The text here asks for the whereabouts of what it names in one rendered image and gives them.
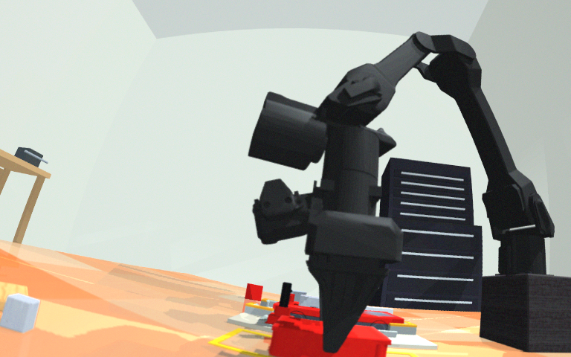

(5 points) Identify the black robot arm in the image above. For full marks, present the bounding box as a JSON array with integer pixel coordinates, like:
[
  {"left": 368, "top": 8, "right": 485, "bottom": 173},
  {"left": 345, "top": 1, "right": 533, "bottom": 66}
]
[{"left": 248, "top": 31, "right": 555, "bottom": 275}]

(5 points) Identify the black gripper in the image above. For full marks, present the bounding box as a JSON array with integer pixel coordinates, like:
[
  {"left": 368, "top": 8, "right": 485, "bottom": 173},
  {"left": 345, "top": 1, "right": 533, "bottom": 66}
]
[{"left": 304, "top": 170, "right": 404, "bottom": 353}]

